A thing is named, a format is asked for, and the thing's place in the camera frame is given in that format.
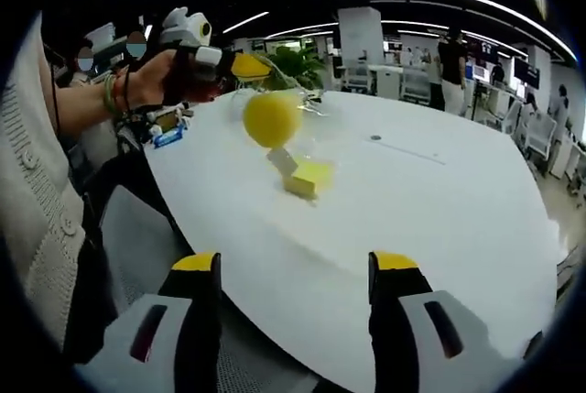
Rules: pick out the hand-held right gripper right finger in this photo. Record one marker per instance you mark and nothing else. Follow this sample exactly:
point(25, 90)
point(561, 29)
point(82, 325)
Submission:
point(403, 329)

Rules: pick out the white office chair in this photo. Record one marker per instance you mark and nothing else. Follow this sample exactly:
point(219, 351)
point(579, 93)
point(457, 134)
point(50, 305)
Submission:
point(540, 136)

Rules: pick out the dark wall screen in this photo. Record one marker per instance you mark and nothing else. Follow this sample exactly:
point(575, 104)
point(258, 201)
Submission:
point(526, 72)
point(489, 51)

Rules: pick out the person's black clothing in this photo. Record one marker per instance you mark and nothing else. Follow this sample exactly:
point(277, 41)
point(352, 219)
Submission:
point(94, 301)

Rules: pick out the green plant in white pot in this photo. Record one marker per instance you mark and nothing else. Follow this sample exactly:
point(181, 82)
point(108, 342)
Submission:
point(302, 68)

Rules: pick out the blue packet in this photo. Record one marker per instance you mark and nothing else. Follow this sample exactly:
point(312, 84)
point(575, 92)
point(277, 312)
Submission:
point(169, 138)

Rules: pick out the person's left hand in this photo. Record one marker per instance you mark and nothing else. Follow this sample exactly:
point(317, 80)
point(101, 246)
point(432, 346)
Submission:
point(155, 81)

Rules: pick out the round table grommet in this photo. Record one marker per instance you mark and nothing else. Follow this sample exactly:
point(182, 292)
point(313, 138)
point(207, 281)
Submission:
point(376, 138)

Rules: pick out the yellow rounded silicone block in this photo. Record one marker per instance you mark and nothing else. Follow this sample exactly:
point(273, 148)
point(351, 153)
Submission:
point(272, 119)

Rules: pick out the yellow box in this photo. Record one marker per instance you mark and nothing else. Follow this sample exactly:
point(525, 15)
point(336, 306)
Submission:
point(167, 123)

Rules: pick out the person's white knit cardigan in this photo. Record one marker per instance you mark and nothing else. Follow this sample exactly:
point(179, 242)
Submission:
point(32, 182)

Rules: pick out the grey card label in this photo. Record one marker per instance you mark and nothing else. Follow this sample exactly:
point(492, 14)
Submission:
point(283, 161)

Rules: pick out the grey mesh office chair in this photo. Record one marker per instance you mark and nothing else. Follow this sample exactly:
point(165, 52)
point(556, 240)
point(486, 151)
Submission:
point(133, 246)

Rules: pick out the yellow sponge in plastic wrap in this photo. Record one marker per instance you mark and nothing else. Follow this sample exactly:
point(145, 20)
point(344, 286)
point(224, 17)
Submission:
point(338, 168)

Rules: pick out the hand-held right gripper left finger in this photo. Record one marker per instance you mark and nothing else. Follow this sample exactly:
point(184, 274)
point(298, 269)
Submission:
point(190, 319)

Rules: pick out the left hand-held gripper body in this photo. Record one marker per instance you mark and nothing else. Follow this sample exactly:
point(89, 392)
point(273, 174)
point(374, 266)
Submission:
point(187, 29)

